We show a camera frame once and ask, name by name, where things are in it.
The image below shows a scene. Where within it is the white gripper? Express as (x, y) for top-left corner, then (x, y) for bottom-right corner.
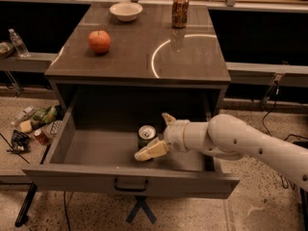
(134, 113), (190, 162)

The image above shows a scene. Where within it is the green soda can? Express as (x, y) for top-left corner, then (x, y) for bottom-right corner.
(138, 125), (157, 149)

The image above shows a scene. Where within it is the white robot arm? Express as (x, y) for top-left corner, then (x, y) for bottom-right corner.
(135, 113), (308, 191)

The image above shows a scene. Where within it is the grey drawer cabinet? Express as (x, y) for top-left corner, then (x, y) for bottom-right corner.
(46, 4), (230, 117)

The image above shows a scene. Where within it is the open grey top drawer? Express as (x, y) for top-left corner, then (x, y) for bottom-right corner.
(23, 90), (239, 198)

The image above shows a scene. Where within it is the red soda can on floor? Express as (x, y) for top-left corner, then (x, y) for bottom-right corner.
(34, 129), (49, 145)

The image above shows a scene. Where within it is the brown patterned can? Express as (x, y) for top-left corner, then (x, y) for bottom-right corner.
(171, 0), (189, 28)

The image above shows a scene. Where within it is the clear blister pack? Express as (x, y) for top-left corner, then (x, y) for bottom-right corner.
(47, 120), (62, 136)

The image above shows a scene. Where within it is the red apple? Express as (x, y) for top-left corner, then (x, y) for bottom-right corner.
(88, 30), (111, 54)

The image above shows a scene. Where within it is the green chip bag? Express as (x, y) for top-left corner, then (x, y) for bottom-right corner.
(33, 106), (58, 124)

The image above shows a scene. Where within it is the white ceramic bowl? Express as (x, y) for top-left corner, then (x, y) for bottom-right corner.
(110, 2), (142, 22)

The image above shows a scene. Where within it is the small bottle on floor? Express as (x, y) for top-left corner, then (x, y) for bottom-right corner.
(11, 106), (36, 126)

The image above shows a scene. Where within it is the yellow sponge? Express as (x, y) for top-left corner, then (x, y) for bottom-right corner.
(20, 120), (33, 133)

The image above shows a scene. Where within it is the dark blue snack bag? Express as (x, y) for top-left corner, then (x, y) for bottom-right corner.
(8, 130), (30, 153)

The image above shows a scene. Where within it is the black pole right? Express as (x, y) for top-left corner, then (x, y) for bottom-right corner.
(300, 189), (308, 231)

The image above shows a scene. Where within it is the black stand leg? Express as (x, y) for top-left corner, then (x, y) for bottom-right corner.
(14, 183), (38, 227)

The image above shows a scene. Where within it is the clear plastic water bottle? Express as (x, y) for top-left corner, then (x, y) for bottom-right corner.
(9, 29), (30, 57)

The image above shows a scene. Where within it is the bowl on left shelf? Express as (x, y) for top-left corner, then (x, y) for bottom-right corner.
(0, 41), (14, 59)

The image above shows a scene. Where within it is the black drawer handle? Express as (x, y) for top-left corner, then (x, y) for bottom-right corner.
(114, 178), (148, 193)

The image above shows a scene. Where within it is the black floor cable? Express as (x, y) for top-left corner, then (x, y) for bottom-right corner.
(261, 80), (308, 142)

